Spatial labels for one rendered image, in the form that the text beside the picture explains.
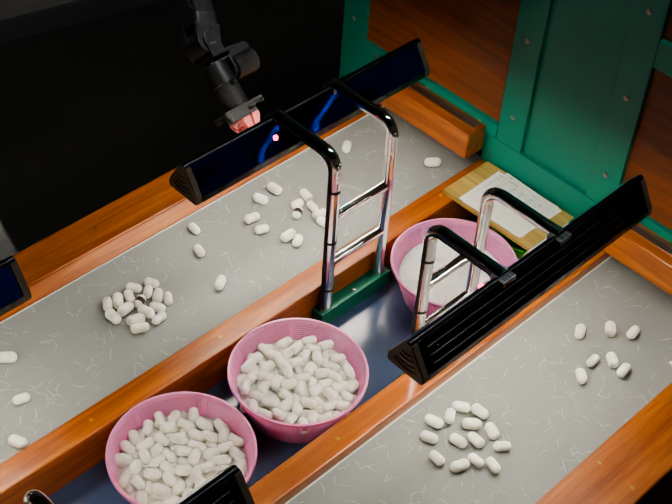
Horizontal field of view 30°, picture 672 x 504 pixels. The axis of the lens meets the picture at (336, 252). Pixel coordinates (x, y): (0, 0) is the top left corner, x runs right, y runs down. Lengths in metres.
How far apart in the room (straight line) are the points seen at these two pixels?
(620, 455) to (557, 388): 0.19
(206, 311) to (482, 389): 0.57
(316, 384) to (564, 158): 0.75
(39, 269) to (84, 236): 0.13
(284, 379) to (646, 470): 0.68
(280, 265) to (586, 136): 0.69
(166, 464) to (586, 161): 1.07
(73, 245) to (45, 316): 0.18
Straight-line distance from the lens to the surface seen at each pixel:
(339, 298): 2.56
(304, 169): 2.81
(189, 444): 2.28
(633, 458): 2.34
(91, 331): 2.48
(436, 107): 2.83
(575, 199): 2.72
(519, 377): 2.44
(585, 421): 2.40
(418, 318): 2.30
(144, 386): 2.34
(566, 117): 2.65
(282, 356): 2.41
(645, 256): 2.58
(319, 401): 2.36
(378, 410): 2.31
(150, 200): 2.70
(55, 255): 2.60
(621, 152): 2.58
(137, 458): 2.29
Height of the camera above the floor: 2.56
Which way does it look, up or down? 44 degrees down
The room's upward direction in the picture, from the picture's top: 4 degrees clockwise
